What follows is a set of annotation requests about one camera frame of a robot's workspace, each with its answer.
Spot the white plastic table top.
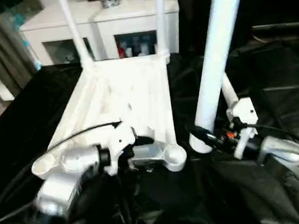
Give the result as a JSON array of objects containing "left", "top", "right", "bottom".
[{"left": 20, "top": 50, "right": 190, "bottom": 188}]

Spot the white plastic table leg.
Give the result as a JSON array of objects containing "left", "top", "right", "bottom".
[
  {"left": 56, "top": 0, "right": 97, "bottom": 71},
  {"left": 219, "top": 72, "right": 243, "bottom": 111},
  {"left": 173, "top": 0, "right": 264, "bottom": 156},
  {"left": 151, "top": 0, "right": 172, "bottom": 61}
]

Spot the black plastic mat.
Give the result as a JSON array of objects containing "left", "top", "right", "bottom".
[{"left": 0, "top": 35, "right": 299, "bottom": 224}]

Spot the white sideboard cabinet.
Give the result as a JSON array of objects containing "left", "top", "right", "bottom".
[{"left": 17, "top": 0, "right": 185, "bottom": 70}]

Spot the grey toy figure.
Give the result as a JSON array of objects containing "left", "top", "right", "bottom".
[{"left": 99, "top": 0, "right": 124, "bottom": 10}]

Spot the beige curtain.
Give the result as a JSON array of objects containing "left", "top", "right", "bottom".
[{"left": 0, "top": 0, "right": 44, "bottom": 104}]

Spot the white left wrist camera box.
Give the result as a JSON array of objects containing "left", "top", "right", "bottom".
[{"left": 98, "top": 121, "right": 142, "bottom": 177}]

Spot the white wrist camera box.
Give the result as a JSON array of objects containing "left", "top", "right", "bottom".
[
  {"left": 225, "top": 96, "right": 263, "bottom": 161},
  {"left": 98, "top": 121, "right": 142, "bottom": 177}
]

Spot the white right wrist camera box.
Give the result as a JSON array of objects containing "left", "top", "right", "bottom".
[{"left": 225, "top": 96, "right": 263, "bottom": 161}]

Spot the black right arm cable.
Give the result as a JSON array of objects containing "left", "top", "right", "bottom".
[{"left": 235, "top": 117, "right": 299, "bottom": 164}]

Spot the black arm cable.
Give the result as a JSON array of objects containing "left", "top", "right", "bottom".
[
  {"left": 0, "top": 121, "right": 133, "bottom": 224},
  {"left": 235, "top": 117, "right": 299, "bottom": 164}
]

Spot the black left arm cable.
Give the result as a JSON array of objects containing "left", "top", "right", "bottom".
[{"left": 0, "top": 121, "right": 133, "bottom": 224}]

